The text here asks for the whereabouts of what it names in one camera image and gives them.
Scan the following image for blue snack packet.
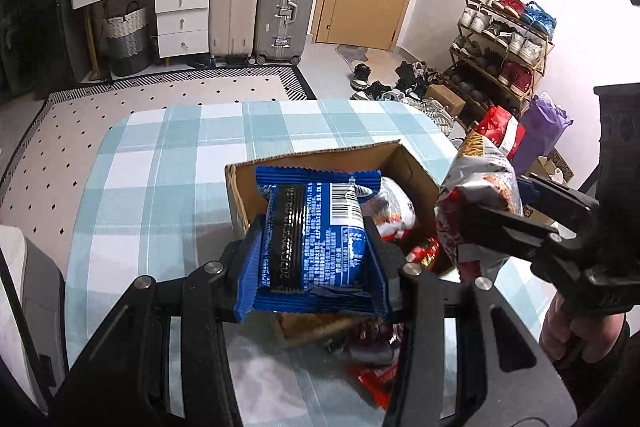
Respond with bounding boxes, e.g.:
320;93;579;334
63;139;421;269
239;166;393;320

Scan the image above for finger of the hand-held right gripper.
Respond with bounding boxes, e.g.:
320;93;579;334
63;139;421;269
517;173;600;228
462;202;563;265

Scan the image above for brown printed box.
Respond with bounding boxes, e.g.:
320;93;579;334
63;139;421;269
530;149;576;188

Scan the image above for person's right hand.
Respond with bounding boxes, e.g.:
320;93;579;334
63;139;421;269
540;297;626;363

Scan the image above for red bag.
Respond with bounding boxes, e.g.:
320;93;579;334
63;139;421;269
472;104;526;160

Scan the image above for small cardboard box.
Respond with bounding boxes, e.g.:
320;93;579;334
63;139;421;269
425;84;466;118

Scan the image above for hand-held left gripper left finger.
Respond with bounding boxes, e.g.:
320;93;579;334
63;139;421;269
47;214;266;427

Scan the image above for white red gold snack packet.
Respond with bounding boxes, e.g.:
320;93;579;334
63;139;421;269
435;127;523;280

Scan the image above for brown cardboard box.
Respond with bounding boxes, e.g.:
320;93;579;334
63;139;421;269
225;139;453;348

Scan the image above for silver suitcase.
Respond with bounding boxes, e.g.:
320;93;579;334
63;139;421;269
253;0;318;64

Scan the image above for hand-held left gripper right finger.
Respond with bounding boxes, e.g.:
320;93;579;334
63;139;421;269
364;217;576;427

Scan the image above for red packets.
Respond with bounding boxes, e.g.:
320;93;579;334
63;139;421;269
325;314;401;410

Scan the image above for blue white checked tablecloth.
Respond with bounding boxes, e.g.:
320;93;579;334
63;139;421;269
65;99;551;427

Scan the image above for white desk with drawers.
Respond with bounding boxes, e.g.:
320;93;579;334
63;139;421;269
70;0;212;80

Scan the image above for purple bag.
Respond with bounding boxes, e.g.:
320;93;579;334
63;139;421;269
510;92;573;178

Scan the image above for grey door mat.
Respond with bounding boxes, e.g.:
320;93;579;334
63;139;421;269
334;44;370;68

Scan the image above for pile of shoes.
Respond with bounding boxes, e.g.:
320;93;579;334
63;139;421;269
349;61;466;138

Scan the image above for dark grey fridge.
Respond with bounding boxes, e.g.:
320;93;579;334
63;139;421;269
0;0;76;100

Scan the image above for patterned rug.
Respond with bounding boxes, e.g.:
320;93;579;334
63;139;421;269
0;66;318;228

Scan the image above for shoe rack full of shoes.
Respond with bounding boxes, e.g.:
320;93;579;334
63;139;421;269
442;0;556;118

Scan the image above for beige suitcase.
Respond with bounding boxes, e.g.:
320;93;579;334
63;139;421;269
209;0;262;60

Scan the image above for woven laundry basket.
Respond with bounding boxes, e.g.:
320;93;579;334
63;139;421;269
102;4;151;78

